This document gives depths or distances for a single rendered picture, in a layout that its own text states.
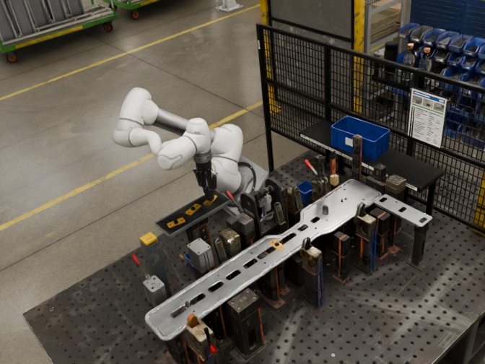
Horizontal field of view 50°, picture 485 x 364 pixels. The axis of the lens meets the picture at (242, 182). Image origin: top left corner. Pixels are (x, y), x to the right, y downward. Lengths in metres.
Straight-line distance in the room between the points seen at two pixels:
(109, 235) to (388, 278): 2.46
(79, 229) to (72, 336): 1.93
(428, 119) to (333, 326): 1.19
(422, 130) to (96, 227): 2.80
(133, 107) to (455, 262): 1.86
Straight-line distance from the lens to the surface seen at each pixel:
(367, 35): 4.75
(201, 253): 2.38
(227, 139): 3.02
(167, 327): 2.27
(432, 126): 2.92
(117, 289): 2.92
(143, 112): 2.80
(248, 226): 2.56
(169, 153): 2.23
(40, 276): 4.31
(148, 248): 2.44
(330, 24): 4.76
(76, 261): 4.30
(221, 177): 2.97
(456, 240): 3.07
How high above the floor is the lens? 2.71
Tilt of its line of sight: 35 degrees down
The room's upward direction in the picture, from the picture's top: 7 degrees counter-clockwise
